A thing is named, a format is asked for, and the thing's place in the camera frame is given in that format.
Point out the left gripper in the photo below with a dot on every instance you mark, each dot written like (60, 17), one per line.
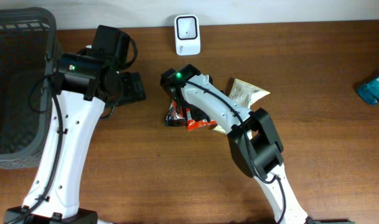
(132, 88)

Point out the black snack bag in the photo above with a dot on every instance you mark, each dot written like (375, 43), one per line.
(175, 116)

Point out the red Hacks candy bag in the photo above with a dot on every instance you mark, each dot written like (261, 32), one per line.
(193, 124)

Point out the yellow wet wipes pack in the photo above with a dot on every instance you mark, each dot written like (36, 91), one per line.
(246, 94)

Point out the blue Listerine mouthwash bottle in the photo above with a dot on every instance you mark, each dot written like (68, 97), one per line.
(369, 92)

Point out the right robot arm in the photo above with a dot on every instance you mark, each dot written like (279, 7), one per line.
(255, 145)

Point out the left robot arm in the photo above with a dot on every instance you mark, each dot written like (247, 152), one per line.
(85, 88)

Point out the white barcode scanner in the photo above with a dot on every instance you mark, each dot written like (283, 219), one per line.
(187, 35)

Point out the grey plastic mesh basket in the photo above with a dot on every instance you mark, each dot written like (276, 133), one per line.
(29, 50)

